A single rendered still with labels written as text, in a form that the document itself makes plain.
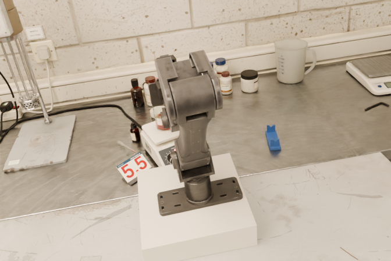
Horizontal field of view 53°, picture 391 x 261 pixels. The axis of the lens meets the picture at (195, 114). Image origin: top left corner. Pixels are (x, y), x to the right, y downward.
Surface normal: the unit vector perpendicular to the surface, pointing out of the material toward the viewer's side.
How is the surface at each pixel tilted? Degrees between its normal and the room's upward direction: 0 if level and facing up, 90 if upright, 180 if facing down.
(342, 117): 0
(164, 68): 13
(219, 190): 4
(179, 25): 90
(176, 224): 4
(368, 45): 90
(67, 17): 90
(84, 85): 90
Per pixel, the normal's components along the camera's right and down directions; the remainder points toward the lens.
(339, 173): -0.10, -0.86
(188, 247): 0.15, 0.48
